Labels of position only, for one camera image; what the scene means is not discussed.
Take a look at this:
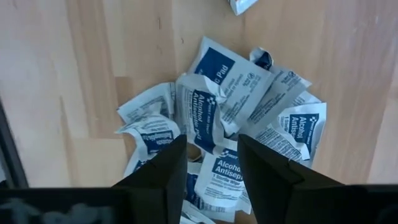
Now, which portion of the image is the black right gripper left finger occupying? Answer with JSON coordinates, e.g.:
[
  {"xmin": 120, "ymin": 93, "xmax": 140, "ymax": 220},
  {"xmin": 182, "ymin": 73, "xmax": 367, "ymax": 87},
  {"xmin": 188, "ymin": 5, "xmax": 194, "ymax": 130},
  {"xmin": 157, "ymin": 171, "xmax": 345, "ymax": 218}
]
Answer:
[{"xmin": 111, "ymin": 134, "xmax": 188, "ymax": 224}]

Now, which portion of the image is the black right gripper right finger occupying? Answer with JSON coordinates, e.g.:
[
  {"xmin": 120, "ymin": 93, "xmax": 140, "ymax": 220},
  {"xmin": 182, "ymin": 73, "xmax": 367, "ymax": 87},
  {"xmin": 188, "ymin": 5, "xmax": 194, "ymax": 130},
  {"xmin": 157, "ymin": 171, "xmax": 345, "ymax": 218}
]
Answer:
[{"xmin": 238, "ymin": 134, "xmax": 345, "ymax": 224}]

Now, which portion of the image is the blue alcohol pad packet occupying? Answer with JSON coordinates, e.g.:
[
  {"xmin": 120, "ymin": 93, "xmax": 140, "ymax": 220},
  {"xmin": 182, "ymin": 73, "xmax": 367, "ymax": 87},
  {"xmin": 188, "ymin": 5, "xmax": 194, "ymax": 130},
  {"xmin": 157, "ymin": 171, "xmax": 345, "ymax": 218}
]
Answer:
[
  {"xmin": 116, "ymin": 81, "xmax": 177, "ymax": 124},
  {"xmin": 239, "ymin": 63, "xmax": 313, "ymax": 138},
  {"xmin": 290, "ymin": 90, "xmax": 323, "ymax": 108},
  {"xmin": 174, "ymin": 73, "xmax": 228, "ymax": 154},
  {"xmin": 193, "ymin": 146, "xmax": 253, "ymax": 215},
  {"xmin": 254, "ymin": 101, "xmax": 328, "ymax": 169},
  {"xmin": 186, "ymin": 36, "xmax": 275, "ymax": 138},
  {"xmin": 180, "ymin": 161, "xmax": 237, "ymax": 224},
  {"xmin": 114, "ymin": 114, "xmax": 182, "ymax": 178},
  {"xmin": 248, "ymin": 46, "xmax": 274, "ymax": 71}
]

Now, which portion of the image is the orange ointment packet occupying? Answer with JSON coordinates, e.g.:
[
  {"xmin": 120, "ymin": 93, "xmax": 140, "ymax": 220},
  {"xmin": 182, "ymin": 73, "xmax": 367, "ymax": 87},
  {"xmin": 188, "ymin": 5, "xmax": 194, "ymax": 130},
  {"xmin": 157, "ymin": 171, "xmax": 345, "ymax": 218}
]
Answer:
[{"xmin": 228, "ymin": 0, "xmax": 259, "ymax": 16}]

